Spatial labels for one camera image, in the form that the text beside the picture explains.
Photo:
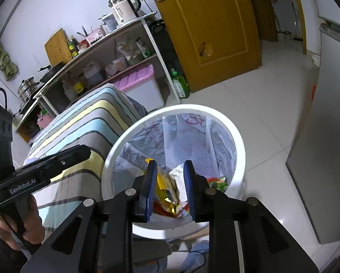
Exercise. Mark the white paper pouch green leaf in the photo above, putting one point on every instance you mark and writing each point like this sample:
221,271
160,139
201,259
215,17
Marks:
177,175

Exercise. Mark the translucent oil jug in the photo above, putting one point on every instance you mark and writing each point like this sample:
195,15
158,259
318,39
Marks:
93,75

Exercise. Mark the clear plastic container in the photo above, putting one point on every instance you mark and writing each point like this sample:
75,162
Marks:
109,22

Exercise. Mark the grey refrigerator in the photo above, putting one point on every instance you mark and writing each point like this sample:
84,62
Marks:
323,148

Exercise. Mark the white electric kettle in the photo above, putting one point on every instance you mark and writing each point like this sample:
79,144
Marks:
123,8

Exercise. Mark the red sauce jar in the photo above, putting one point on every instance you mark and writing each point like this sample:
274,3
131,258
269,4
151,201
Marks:
84,44

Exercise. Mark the low white metal shelf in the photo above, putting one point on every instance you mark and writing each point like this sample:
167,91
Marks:
30,111

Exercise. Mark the striped bed sheet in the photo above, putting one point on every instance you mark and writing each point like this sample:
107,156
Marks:
81,125

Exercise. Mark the person's left forearm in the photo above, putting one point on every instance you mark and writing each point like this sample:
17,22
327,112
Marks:
2,258

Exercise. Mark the small white bowl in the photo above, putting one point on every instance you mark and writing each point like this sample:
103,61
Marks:
316,59

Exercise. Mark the white plastic bottle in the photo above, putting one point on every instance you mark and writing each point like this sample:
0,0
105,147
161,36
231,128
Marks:
69,91

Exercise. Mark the green snack wrapper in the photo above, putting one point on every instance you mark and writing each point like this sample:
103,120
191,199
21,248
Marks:
218,184

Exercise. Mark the blue slipper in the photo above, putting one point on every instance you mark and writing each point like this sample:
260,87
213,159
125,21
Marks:
195,256

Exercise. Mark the green hanging cloth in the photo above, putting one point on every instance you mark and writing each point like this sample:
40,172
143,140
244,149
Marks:
2,57

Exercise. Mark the pink chopstick holder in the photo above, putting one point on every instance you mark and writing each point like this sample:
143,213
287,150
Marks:
97,35

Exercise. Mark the pink plastic basket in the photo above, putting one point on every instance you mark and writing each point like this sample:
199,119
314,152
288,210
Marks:
44,121

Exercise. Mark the black frying pan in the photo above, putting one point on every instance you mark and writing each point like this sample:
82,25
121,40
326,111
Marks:
52,72

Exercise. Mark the yellow wooden door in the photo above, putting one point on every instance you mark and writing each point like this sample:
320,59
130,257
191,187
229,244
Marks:
212,28

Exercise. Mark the green detergent bottle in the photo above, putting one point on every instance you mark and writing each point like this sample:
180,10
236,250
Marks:
180,85

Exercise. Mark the crumpled plastic bags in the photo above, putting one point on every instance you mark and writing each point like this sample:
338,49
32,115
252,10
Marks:
130,51

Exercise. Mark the tall white metal shelf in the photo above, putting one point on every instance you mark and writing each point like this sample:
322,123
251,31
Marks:
107,38

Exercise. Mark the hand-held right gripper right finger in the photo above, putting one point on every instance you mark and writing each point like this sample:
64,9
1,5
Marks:
190,187

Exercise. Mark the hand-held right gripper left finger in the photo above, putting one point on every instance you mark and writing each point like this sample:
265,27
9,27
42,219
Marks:
150,187

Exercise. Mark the bamboo cutting board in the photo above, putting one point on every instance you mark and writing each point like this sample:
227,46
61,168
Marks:
57,48

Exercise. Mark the black induction cooker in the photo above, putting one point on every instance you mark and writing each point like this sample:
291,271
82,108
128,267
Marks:
27,103

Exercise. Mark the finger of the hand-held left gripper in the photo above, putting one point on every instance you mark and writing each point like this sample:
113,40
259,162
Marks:
64,157

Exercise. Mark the gold foil wrapper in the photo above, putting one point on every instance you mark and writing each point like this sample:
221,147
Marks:
170,204

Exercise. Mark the yellow label bottle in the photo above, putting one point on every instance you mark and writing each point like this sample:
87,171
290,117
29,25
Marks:
79,86

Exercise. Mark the steel steamer pot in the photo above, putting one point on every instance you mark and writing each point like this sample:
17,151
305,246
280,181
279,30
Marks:
27,88

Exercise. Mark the yellow oil bottle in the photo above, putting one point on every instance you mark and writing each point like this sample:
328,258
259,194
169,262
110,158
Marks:
71,48

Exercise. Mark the pink lid storage box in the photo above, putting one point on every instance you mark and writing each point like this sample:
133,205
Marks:
141,88

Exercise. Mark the dark sauce bottle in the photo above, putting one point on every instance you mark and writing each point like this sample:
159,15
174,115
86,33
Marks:
75,45

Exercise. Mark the white round bin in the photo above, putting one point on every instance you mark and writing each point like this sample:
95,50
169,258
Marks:
238,148

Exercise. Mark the red snack wrapper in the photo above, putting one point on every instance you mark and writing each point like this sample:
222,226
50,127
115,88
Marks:
160,207

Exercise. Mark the person's left hand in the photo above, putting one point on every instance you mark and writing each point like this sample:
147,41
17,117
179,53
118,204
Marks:
35,221

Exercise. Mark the printed plastic bin liner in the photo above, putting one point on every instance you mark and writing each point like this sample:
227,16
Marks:
192,142

